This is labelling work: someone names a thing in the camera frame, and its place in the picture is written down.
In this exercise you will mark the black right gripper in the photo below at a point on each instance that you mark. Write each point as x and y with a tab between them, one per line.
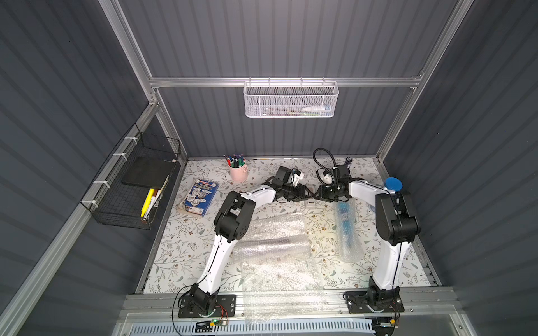
324	193

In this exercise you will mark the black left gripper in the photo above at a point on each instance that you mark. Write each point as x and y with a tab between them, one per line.
300	192

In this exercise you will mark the blue glass bottle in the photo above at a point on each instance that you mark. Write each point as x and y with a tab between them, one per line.
346	221

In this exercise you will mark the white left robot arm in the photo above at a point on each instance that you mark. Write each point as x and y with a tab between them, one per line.
231	225

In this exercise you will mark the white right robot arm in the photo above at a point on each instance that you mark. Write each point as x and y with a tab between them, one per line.
395	223

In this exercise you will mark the blue-lidded pencil tube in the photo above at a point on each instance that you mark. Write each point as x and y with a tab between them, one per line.
393	184

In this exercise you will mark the pink pen holder cup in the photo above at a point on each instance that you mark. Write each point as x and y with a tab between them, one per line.
239	174

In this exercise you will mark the blue children's book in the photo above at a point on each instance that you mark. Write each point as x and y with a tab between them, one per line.
200	197

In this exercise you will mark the yellow highlighter marker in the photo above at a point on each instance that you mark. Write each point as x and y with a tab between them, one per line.
147	202

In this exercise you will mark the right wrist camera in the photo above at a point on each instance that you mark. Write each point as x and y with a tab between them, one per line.
327	178

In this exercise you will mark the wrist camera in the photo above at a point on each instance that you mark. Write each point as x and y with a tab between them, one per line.
296	177
327	178

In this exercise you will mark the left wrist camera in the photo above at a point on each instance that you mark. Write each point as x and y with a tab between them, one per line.
296	177

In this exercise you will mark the white wire mesh basket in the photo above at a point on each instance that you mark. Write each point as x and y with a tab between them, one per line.
298	99

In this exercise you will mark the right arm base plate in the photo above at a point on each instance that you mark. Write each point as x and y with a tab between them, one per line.
362	302

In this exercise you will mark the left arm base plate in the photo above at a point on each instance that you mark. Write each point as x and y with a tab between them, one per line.
217	306

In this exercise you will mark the black wire wall basket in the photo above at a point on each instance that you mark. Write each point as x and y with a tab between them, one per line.
141	161

